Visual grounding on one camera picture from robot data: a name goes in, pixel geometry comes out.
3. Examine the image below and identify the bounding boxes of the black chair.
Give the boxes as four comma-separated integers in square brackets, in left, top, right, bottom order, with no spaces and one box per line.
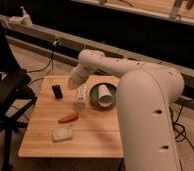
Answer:
[0,22,37,165]

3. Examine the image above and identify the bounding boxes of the white sponge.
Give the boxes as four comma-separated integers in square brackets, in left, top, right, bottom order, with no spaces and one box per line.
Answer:
[52,126,72,142]

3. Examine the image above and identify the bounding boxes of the white spray bottle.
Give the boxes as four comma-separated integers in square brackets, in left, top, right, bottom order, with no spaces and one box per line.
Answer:
[21,6,32,26]

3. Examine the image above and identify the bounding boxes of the black eraser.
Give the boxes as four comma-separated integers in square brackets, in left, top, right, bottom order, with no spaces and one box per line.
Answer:
[52,85,63,99]

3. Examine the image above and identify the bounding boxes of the white tube bottle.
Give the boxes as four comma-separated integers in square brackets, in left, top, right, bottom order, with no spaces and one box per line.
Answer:
[76,84,86,108]

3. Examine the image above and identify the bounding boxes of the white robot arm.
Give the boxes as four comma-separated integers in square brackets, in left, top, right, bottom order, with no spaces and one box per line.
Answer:
[68,49,184,171]

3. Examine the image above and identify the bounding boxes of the white cup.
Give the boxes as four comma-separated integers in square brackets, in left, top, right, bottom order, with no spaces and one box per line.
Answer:
[98,84,114,107]

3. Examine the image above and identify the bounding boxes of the black floor cables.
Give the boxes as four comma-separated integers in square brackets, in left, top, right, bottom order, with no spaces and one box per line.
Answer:
[169,99,194,159]

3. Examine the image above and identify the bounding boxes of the green bowl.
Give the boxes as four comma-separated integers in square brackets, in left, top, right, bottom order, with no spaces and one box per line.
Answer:
[89,82,118,111]

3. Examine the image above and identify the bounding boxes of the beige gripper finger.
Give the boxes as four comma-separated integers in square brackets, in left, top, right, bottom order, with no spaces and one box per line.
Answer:
[73,82,81,89]
[67,77,74,90]

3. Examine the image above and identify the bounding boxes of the orange carrot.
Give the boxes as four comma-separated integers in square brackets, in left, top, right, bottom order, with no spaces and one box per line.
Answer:
[58,113,78,123]

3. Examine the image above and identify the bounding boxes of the black cable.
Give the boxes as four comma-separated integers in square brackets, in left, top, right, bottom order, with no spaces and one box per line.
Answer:
[25,39,62,86]

